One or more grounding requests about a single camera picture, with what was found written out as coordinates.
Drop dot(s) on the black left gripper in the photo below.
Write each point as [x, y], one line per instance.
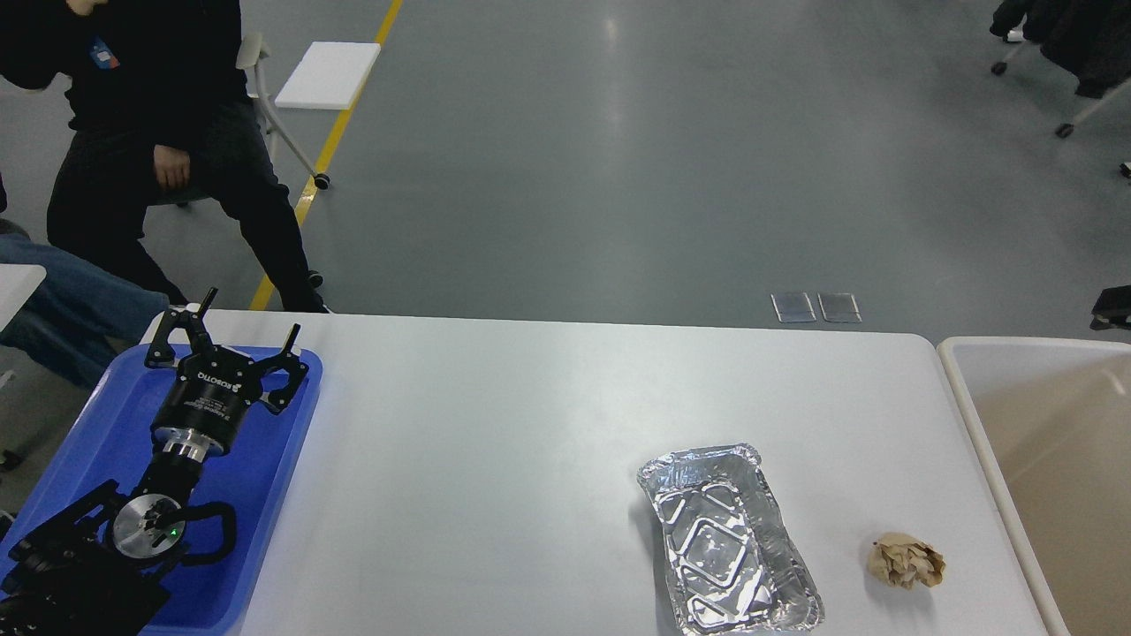
[203, 403]

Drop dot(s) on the aluminium foil tray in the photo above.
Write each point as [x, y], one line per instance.
[731, 566]

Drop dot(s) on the crumpled brown paper ball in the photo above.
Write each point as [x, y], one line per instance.
[900, 560]

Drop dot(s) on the person in blue jeans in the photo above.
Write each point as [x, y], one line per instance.
[68, 322]

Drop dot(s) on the right floor plate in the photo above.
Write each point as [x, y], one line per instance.
[839, 307]

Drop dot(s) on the person in black clothes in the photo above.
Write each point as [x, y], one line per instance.
[158, 105]

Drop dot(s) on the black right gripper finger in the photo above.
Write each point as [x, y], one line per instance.
[1111, 310]

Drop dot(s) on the left floor plate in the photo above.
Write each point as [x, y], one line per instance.
[793, 307]

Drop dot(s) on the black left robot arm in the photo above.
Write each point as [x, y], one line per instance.
[155, 515]

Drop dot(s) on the blue plastic tray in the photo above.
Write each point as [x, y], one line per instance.
[111, 441]

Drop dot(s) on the floor plate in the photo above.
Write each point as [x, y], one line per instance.
[839, 307]
[793, 307]

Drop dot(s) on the chair with dark jacket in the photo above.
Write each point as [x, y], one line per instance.
[1089, 39]

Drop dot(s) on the white side table corner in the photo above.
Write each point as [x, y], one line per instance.
[18, 283]

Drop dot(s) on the white office chair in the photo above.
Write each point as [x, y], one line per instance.
[329, 77]

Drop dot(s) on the beige plastic bin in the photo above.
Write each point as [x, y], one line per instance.
[1050, 422]

